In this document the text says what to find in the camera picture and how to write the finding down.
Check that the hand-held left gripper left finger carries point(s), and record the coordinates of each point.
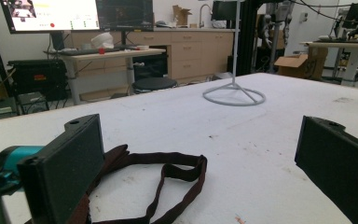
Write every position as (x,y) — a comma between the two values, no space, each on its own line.
(62,168)

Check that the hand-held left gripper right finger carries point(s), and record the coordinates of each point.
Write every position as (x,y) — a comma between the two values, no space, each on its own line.
(338,161)

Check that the large black equipment case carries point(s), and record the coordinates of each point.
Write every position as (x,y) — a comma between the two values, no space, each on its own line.
(37,77)

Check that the large open cardboard box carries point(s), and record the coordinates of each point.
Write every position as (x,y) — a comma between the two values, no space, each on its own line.
(304,65)

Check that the white work table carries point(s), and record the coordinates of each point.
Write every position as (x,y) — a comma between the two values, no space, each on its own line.
(351,46)

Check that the black keyboard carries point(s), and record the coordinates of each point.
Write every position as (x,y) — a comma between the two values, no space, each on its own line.
(84,51)

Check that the small red object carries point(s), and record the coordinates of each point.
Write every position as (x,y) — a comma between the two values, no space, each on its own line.
(101,50)

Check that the light wooden desk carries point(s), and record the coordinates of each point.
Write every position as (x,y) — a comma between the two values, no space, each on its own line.
(115,55)

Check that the round black stool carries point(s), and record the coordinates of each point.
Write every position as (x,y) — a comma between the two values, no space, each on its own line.
(154,83)

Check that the white crumpled object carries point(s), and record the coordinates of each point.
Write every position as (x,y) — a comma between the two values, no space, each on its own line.
(103,40)

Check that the large bright monitor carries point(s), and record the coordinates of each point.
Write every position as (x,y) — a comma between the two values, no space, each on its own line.
(62,15)

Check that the black metal pillar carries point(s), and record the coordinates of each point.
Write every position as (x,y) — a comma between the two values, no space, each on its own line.
(247,37)

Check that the dark screen monitor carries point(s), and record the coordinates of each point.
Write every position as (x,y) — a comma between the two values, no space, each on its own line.
(124,14)

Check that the light wooden cabinet counter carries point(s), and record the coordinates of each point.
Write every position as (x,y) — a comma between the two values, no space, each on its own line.
(199,49)

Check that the small black monitor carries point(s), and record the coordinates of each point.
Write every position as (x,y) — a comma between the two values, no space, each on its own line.
(223,11)

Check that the small open cardboard box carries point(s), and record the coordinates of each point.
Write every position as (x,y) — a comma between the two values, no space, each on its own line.
(180,15)

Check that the silver faucet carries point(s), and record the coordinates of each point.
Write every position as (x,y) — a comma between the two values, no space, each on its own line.
(201,14)

